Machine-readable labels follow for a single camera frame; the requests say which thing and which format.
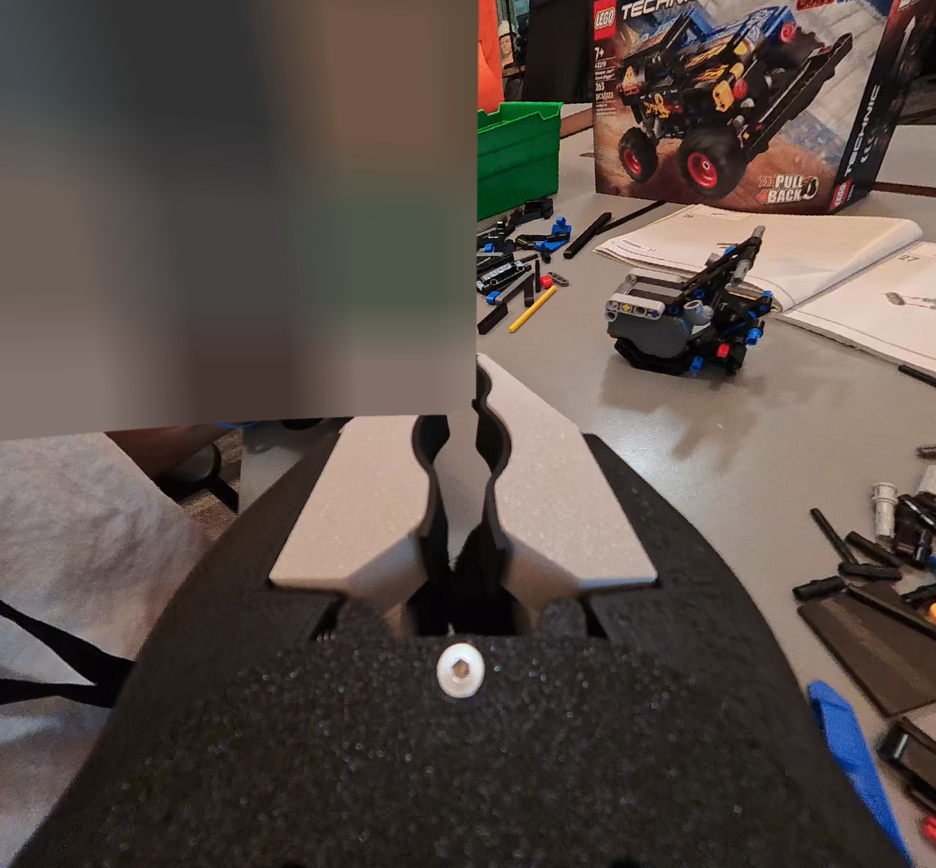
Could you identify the black lego frame piece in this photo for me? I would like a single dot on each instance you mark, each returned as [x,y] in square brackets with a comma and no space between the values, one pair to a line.
[910,755]

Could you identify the thin black lego rod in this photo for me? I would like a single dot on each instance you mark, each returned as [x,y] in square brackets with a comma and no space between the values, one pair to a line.
[637,211]

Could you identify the blue lego panel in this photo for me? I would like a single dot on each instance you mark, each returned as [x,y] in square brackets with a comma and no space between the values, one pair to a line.
[848,743]

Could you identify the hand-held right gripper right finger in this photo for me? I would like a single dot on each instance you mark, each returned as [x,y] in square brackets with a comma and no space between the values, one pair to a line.
[563,509]

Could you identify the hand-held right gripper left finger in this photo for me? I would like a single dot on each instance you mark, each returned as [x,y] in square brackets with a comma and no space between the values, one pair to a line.
[351,502]

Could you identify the dark brown furniture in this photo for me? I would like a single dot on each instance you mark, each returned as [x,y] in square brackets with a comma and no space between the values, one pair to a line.
[559,41]

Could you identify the person's light grey shirt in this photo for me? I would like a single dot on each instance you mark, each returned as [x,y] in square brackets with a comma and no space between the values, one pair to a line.
[73,553]

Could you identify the pile of black blue lego pieces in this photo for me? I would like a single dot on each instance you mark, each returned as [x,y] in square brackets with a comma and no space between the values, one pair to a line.
[504,264]

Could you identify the long black lego beam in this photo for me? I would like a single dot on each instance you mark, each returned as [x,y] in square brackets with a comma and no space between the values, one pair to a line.
[587,235]

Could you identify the yellow lego axle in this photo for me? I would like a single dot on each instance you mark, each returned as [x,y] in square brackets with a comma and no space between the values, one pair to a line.
[532,309]

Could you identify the orange cone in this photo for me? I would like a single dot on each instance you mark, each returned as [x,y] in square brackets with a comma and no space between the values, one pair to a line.
[488,49]

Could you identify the green plastic bin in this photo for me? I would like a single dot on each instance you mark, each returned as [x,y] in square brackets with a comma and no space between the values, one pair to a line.
[515,158]

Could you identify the flat black lego panel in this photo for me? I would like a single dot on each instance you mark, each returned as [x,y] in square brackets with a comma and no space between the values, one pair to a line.
[870,652]

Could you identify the lego set cardboard box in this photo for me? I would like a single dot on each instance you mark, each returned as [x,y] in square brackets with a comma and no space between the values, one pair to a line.
[731,78]

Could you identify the heap of black lego parts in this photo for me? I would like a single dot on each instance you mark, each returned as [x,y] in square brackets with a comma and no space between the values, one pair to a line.
[877,561]

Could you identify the open white instruction booklet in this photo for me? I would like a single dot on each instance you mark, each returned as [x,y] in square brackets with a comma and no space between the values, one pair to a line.
[826,246]

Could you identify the person's left forearm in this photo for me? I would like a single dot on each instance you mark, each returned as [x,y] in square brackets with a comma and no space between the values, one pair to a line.
[153,447]

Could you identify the partly built lego vehicle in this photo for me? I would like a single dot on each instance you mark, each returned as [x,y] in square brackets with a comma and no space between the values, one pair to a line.
[651,327]

